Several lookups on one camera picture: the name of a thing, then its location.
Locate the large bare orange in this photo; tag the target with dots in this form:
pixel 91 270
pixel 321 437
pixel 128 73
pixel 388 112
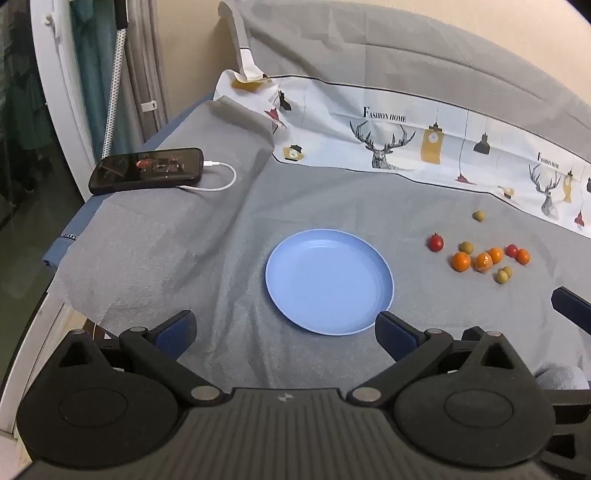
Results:
pixel 461 261

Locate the grey blanket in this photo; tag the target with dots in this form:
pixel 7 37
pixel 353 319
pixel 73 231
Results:
pixel 184 258

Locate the white door frame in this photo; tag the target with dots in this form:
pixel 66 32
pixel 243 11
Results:
pixel 62 92

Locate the deer-printed white cloth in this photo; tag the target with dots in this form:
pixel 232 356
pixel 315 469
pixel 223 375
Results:
pixel 406 138

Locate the large red cherry tomato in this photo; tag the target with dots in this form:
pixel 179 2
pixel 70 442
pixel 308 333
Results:
pixel 435 242

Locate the grey curtain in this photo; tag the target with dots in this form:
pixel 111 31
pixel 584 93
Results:
pixel 145 60

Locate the small red cherry tomato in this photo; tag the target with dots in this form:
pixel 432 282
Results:
pixel 511 250

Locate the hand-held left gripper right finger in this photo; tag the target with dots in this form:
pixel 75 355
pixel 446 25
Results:
pixel 392 333

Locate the green olive-like fruit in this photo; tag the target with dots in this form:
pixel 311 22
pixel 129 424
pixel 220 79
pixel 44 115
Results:
pixel 480 215
pixel 467 247
pixel 508 271
pixel 501 277

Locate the small bare orange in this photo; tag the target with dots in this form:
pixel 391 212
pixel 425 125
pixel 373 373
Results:
pixel 496 254
pixel 523 256

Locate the teal curtain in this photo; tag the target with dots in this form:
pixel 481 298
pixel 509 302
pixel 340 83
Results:
pixel 92 69

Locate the grey fabric lump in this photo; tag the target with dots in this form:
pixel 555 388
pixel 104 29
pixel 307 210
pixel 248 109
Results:
pixel 563 378

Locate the black smartphone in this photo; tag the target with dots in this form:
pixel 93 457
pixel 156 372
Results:
pixel 145 170

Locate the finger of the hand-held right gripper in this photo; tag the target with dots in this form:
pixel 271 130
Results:
pixel 572 305

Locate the dark glass door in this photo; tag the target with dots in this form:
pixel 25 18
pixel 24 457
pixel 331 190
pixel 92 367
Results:
pixel 27 161

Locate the white curtain tag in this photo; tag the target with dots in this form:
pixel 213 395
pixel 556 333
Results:
pixel 147 105

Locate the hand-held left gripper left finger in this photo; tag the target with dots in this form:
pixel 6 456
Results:
pixel 175 331

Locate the plastic-wrapped orange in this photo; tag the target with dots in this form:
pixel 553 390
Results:
pixel 483 262

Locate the white dotted pole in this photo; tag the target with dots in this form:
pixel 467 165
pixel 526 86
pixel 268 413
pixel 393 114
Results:
pixel 113 92

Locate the blue plate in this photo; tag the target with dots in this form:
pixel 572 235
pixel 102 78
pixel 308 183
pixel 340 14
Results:
pixel 328 281

